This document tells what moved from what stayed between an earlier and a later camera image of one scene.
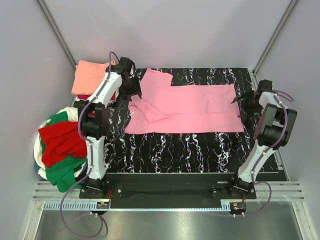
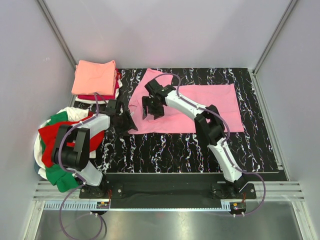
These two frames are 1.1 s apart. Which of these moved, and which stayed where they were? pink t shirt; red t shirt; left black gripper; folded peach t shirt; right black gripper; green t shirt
Moved: right black gripper; left black gripper
Stayed: green t shirt; pink t shirt; red t shirt; folded peach t shirt
